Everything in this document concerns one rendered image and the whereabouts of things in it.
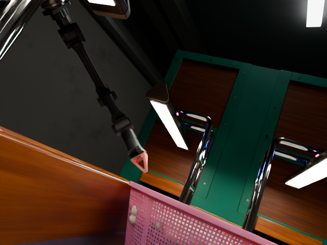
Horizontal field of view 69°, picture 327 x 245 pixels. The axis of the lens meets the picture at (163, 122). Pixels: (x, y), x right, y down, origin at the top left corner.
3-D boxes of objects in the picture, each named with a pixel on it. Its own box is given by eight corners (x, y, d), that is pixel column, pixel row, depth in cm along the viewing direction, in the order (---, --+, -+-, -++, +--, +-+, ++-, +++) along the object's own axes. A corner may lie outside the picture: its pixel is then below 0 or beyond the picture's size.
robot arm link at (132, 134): (118, 131, 104) (130, 125, 104) (122, 137, 110) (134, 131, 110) (124, 144, 100) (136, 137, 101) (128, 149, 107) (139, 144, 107)
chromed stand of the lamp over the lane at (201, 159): (127, 207, 88) (172, 103, 100) (143, 209, 106) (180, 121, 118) (173, 230, 82) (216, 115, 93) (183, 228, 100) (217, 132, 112)
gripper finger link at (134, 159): (156, 170, 101) (147, 152, 105) (151, 166, 95) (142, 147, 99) (142, 178, 101) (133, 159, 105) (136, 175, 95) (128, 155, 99)
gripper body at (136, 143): (148, 154, 105) (141, 141, 108) (141, 148, 96) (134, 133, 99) (135, 162, 105) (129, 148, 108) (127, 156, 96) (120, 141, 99)
